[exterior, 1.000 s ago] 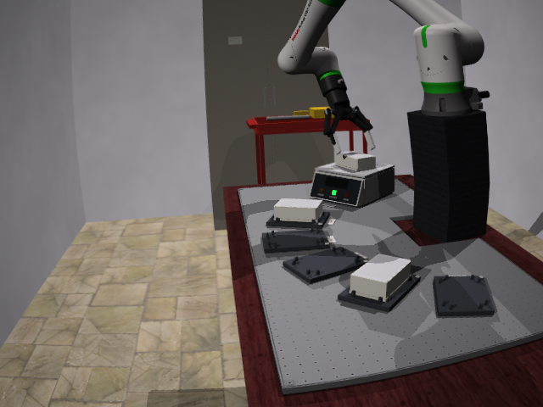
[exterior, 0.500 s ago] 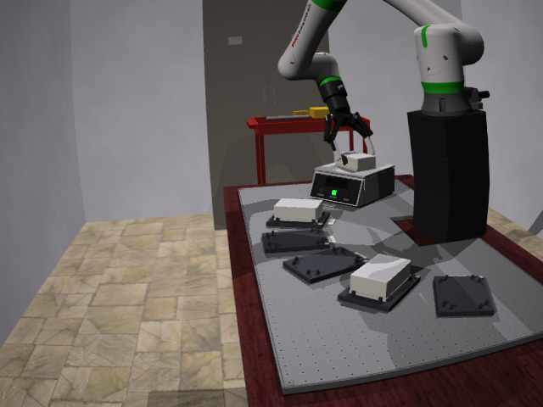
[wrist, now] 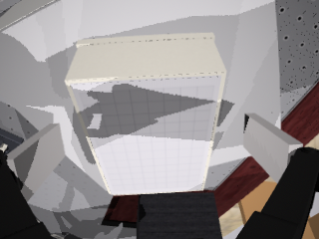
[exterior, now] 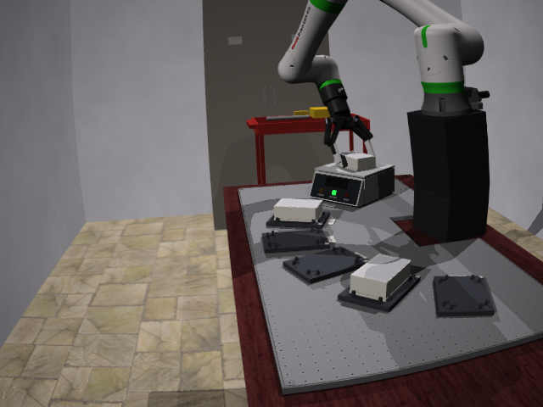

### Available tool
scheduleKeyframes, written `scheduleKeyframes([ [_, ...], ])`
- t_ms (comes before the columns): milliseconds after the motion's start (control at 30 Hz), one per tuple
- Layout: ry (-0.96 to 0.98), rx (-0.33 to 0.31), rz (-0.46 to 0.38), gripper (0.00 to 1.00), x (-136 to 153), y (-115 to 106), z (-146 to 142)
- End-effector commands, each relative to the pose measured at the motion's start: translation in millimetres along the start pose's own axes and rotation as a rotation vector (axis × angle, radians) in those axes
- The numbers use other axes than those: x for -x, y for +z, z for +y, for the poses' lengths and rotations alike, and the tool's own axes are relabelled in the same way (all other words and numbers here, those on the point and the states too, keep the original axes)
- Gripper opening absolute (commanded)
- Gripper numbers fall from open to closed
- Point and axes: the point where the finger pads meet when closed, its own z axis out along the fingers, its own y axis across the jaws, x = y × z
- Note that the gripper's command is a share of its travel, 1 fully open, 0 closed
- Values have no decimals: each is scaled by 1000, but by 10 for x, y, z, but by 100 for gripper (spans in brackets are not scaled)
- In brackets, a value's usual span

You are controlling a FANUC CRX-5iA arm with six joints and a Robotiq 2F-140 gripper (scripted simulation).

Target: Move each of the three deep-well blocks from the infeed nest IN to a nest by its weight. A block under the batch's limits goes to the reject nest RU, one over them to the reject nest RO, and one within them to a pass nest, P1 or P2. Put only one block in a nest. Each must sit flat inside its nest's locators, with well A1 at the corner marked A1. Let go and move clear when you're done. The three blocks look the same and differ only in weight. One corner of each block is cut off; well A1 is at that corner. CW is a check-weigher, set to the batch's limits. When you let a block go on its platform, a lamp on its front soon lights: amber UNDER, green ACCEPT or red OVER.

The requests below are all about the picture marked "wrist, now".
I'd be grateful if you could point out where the white rectangular block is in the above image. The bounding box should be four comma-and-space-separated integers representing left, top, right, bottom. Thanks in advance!
65, 33, 226, 195
0, 143, 7, 152

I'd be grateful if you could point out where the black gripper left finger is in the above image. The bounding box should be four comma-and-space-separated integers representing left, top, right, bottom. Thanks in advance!
0, 123, 65, 239

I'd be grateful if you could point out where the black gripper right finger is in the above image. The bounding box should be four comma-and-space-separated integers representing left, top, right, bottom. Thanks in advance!
235, 113, 319, 239

